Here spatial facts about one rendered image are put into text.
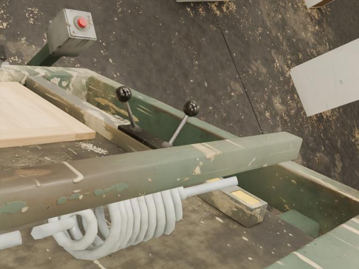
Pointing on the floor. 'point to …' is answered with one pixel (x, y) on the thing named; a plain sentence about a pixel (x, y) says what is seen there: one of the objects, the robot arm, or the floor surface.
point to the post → (43, 58)
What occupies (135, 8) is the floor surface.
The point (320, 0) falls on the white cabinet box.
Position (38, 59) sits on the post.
